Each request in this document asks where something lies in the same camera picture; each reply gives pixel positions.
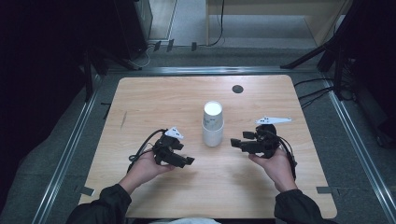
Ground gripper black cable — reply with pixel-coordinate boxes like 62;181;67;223
126;128;168;173
275;134;299;182

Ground stack of white paper cups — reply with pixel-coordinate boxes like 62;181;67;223
202;100;225;148

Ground aluminium floor rail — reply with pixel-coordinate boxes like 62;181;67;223
321;76;396;223
31;74;104;224
106;65;318;76

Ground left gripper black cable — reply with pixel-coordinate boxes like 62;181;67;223
126;128;168;173

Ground black cabinet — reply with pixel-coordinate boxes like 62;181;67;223
113;0;154;62

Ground person's right hand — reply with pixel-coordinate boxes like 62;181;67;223
248;148;299;193

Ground person's light grey clothing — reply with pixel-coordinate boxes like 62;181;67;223
148;217;220;224

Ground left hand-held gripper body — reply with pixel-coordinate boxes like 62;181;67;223
151;126;185;166

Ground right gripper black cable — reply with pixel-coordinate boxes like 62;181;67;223
275;134;299;182

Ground black floor cables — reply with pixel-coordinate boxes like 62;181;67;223
293;77;335;110

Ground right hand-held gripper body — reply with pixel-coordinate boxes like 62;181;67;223
254;116;293;160

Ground black tripod stand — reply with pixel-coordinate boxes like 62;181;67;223
279;0;368;101

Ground black metal stand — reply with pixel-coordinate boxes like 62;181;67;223
81;46;108;102

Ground black hanging cable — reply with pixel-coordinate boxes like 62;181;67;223
207;0;226;49

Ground light wooden furniture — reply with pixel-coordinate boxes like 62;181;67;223
205;0;354;48

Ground person's left hand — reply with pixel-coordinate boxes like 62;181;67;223
123;150;176;190

